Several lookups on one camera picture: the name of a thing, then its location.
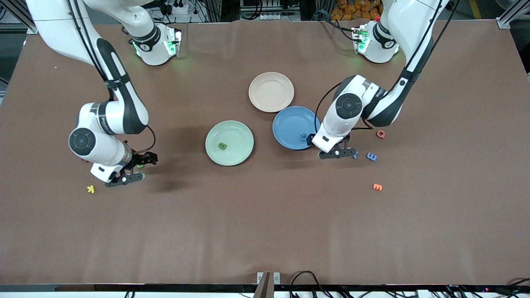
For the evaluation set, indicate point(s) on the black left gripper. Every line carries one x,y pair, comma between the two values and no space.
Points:
309,140

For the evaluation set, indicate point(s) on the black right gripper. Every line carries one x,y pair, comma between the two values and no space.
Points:
139,159

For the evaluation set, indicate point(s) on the blue foam letter G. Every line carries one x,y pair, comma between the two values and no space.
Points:
304,136

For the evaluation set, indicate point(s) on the blue foam letter M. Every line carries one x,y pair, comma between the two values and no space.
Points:
371,156

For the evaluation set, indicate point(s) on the green foam letter B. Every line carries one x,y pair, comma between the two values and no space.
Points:
222,145

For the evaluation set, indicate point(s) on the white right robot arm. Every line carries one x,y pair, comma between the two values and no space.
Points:
103,151

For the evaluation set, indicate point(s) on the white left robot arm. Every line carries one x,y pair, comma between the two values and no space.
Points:
331,128

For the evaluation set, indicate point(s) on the blue plate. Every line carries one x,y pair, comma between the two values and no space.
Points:
290,124

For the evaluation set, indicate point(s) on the beige plate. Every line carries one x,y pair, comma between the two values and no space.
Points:
271,92

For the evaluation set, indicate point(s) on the yellow foam letter K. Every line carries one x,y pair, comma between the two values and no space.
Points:
91,189

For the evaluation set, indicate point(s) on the pink foam letter Q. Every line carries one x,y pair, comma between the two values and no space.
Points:
380,133

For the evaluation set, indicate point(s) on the green plate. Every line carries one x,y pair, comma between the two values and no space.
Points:
236,132

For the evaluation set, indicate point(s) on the orange foam letter E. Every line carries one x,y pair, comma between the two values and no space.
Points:
377,187

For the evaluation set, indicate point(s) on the brown table cover sheet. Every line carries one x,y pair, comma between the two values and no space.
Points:
265,215

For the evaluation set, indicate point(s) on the small white power strip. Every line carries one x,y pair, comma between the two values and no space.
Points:
269,16

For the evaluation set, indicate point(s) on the orange fruit net bag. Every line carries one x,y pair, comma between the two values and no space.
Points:
352,10

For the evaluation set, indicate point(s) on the white power strip with plugs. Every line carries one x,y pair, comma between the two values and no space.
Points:
182,9

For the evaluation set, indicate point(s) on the silver mounting bracket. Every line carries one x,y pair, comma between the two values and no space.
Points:
276,278

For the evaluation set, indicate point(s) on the brown mounting post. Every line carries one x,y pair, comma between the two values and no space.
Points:
265,287

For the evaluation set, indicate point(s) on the aluminium frame post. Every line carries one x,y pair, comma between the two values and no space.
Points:
504,24
30,30

